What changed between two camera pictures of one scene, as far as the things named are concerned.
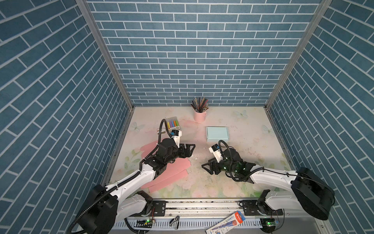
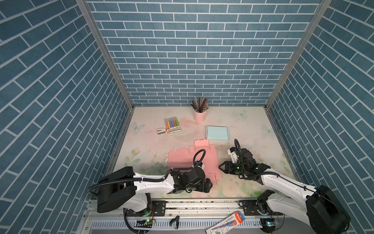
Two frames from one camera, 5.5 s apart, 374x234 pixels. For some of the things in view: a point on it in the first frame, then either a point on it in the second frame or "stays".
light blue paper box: [215, 133] stays
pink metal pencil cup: [199, 117] stays
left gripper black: [188, 153] to [208, 185]
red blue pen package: [227, 224] stays
